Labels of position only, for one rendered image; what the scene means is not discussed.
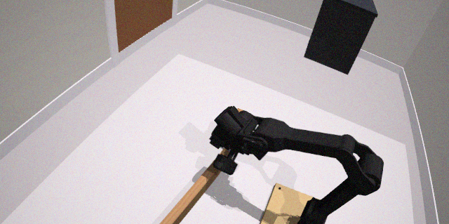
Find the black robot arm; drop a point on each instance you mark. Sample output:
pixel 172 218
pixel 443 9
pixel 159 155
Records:
pixel 274 135

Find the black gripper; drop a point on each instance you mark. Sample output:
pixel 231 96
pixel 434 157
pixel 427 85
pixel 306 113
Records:
pixel 227 164

